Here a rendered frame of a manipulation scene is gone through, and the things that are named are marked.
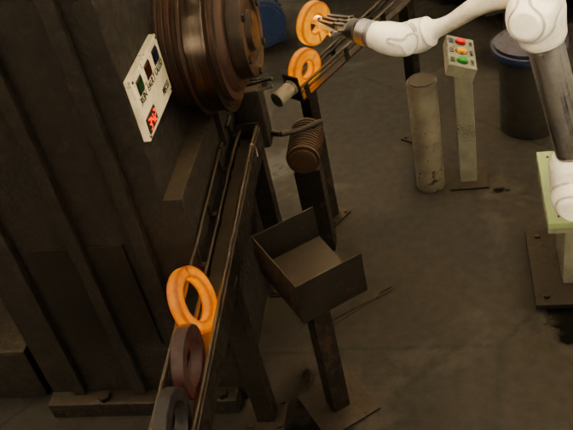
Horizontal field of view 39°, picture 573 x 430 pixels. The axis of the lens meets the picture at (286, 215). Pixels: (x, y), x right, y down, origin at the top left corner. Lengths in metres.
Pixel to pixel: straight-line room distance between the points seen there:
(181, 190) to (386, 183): 1.49
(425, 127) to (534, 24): 1.16
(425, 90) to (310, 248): 1.06
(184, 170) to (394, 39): 0.81
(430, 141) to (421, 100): 0.20
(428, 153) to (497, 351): 0.93
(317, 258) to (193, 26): 0.74
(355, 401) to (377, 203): 1.05
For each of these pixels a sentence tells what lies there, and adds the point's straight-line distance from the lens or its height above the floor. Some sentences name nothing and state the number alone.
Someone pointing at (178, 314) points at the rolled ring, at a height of 0.74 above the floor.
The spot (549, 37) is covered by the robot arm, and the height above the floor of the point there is 1.07.
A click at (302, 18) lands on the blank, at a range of 2.85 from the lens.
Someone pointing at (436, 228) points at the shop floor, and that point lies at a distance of 3.31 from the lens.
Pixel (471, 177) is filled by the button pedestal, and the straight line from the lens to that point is 3.51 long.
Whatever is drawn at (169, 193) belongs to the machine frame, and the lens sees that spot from 2.27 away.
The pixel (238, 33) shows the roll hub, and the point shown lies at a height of 1.17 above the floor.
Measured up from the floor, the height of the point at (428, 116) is 0.38.
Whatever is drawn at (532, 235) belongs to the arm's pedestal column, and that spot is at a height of 0.02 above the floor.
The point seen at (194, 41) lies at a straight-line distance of 2.27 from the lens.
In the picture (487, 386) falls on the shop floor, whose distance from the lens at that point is 2.74.
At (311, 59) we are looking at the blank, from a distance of 3.05.
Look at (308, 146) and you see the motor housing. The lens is 2.94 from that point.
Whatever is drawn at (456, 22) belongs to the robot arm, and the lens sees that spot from 2.66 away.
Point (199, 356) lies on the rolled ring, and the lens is 2.09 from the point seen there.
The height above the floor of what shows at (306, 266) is 0.60.
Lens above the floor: 2.14
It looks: 38 degrees down
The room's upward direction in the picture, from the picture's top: 13 degrees counter-clockwise
